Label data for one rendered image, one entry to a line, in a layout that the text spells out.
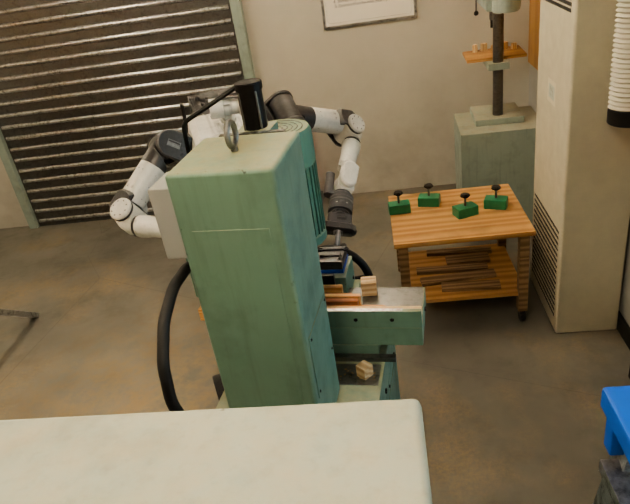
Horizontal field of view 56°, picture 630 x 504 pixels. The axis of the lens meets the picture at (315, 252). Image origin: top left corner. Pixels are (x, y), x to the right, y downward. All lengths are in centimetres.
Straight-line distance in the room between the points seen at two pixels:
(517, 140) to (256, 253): 272
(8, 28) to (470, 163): 339
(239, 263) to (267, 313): 13
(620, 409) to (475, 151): 277
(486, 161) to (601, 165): 111
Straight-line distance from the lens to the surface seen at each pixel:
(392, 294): 180
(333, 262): 181
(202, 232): 119
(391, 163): 468
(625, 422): 107
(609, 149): 276
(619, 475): 122
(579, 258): 295
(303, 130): 145
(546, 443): 262
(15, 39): 506
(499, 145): 372
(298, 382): 135
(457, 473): 249
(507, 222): 300
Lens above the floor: 189
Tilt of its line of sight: 28 degrees down
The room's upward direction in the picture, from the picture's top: 9 degrees counter-clockwise
